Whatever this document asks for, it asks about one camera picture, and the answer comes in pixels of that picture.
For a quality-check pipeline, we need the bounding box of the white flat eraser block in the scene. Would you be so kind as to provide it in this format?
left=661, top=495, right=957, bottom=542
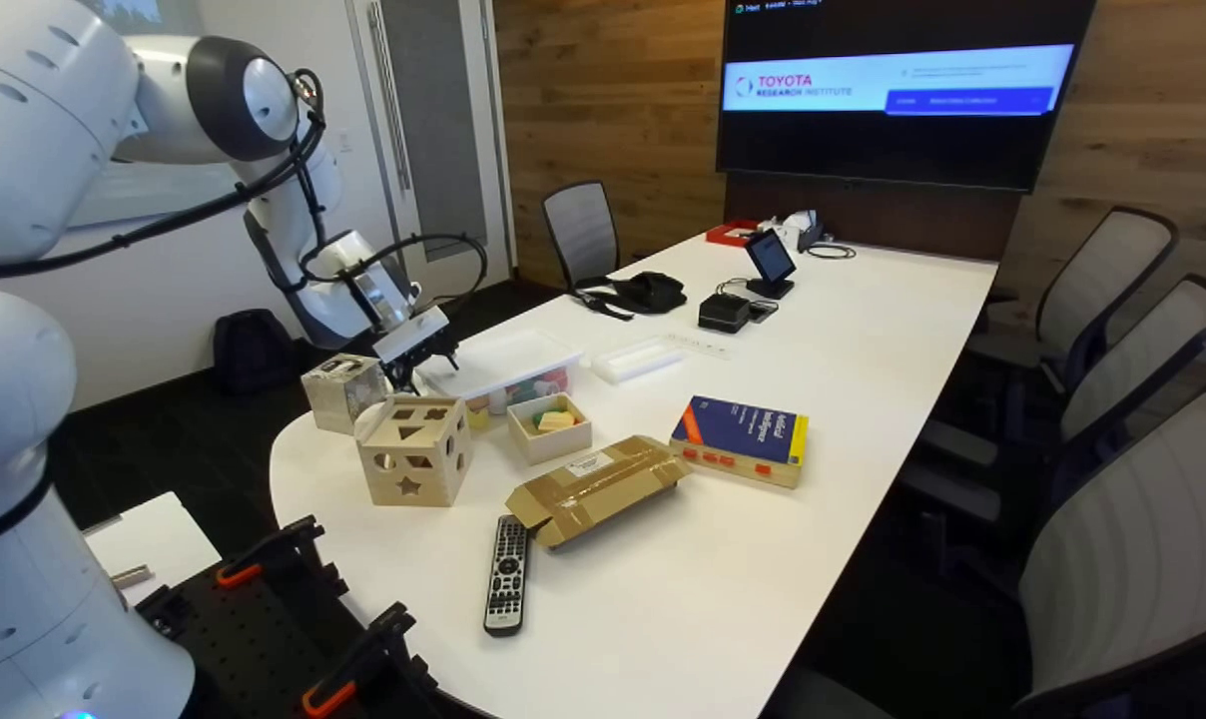
left=591, top=343, right=684, bottom=383

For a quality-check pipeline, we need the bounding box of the grey office chair far end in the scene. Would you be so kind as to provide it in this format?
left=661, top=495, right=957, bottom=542
left=541, top=180, right=618, bottom=287

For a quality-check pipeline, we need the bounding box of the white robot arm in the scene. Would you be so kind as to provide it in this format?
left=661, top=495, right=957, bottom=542
left=0, top=0, right=449, bottom=719

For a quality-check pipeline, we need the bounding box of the black backpack on floor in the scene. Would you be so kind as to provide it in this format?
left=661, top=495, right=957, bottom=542
left=210, top=307, right=290, bottom=397

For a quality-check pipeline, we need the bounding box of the wall mounted tv screen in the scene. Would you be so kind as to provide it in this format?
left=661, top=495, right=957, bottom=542
left=716, top=0, right=1095, bottom=192

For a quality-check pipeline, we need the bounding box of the small wooden tray with toys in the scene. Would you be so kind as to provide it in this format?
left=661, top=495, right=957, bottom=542
left=505, top=397, right=591, bottom=462

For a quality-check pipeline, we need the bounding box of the black clamp orange tip left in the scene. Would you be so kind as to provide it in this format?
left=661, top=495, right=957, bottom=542
left=216, top=516, right=324, bottom=592

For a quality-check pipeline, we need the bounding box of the black remote control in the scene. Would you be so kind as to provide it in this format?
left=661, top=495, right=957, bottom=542
left=483, top=516, right=531, bottom=635

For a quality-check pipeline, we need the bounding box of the black clamp orange tip right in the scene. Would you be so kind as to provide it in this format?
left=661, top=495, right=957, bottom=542
left=298, top=604, right=419, bottom=719

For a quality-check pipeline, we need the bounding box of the grey office chair right near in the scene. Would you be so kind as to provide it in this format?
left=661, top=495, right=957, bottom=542
left=765, top=391, right=1206, bottom=719

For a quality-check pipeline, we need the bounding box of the white device with cable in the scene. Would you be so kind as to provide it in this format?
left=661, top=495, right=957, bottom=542
left=776, top=208, right=854, bottom=260

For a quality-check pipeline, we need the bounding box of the black clamp orange tip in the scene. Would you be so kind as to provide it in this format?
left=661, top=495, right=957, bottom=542
left=298, top=604, right=419, bottom=719
left=216, top=516, right=324, bottom=592

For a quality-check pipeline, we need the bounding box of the clear plastic storage container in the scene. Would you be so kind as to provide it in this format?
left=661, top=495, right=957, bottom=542
left=449, top=365, right=573, bottom=423

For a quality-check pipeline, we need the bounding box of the clear plastic container lid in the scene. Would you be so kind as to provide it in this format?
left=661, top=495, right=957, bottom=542
left=413, top=331, right=573, bottom=399

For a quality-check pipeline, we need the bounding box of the grey office chair right far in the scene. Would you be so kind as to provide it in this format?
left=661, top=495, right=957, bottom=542
left=970, top=208, right=1179, bottom=391

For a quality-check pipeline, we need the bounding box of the wooden shape sorter cube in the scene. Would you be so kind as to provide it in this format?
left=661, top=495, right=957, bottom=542
left=354, top=397, right=471, bottom=507

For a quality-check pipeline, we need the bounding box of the flat brown cardboard box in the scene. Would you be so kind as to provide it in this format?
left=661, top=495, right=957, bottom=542
left=505, top=437, right=688, bottom=551

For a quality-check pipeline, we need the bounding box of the grey office chair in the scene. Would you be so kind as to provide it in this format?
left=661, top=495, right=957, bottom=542
left=899, top=275, right=1206, bottom=532
left=970, top=208, right=1179, bottom=391
left=765, top=391, right=1206, bottom=719

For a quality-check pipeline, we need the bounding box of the white side table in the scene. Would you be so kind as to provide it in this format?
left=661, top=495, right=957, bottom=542
left=82, top=490, right=220, bottom=604

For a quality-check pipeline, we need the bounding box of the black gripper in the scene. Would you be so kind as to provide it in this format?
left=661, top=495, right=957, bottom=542
left=372, top=305, right=460, bottom=387

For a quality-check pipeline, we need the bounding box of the grey office chair right middle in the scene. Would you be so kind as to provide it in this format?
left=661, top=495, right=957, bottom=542
left=899, top=275, right=1206, bottom=532

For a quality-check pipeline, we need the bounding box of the small white wooden box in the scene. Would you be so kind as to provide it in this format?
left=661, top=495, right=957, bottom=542
left=298, top=351, right=386, bottom=431

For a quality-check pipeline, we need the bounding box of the red small box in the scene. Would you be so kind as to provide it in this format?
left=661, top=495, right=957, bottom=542
left=705, top=225, right=756, bottom=249

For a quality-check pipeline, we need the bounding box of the black headset pile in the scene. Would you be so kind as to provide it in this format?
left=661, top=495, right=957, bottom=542
left=573, top=270, right=688, bottom=321

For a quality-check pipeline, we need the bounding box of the blue and yellow book box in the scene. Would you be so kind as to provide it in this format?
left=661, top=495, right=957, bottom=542
left=670, top=397, right=810, bottom=489

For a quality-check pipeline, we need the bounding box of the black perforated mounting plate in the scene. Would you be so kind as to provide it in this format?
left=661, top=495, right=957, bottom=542
left=138, top=566, right=492, bottom=719

